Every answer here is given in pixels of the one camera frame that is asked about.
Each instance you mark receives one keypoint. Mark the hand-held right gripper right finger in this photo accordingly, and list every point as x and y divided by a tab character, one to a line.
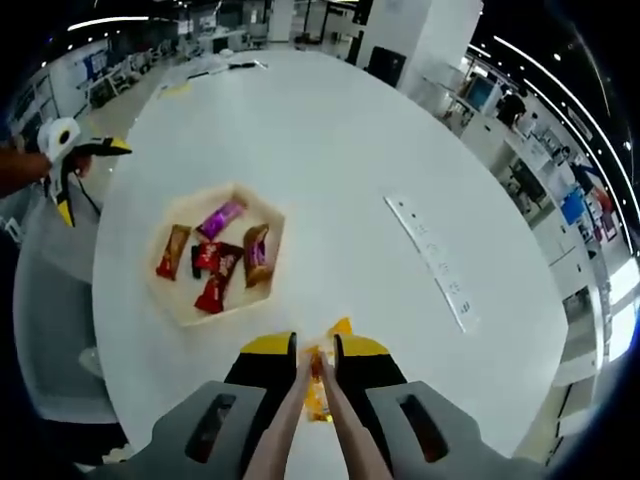
400	415

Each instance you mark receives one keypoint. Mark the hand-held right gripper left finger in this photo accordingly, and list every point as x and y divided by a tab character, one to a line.
250	400

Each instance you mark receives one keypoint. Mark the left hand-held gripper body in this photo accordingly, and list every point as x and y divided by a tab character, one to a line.
64	136

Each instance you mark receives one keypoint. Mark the red chocolate bar food packet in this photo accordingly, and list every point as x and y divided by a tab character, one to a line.
210	297

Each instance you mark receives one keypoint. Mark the cream hexagonal container tray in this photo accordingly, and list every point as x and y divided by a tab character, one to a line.
170	305

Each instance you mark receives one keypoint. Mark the red brown wafer food packet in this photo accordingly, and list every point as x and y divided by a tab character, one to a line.
172	252

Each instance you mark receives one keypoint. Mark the purple brown snack food packet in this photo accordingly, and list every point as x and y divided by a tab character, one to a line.
257	255

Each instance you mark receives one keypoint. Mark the small red snack food packet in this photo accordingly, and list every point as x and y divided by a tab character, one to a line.
206	255

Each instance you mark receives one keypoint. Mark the person's left hand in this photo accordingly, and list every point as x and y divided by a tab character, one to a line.
83	166

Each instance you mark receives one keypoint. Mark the black office chair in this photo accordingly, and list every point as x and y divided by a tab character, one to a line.
527	184
387	65

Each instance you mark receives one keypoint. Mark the blue plastic crate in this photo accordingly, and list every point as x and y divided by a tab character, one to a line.
572	207

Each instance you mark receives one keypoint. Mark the cyan lit computer monitor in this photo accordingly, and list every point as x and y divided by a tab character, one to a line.
480	94

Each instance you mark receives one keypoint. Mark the curved ceiling light strip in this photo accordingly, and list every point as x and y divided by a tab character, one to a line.
595	130

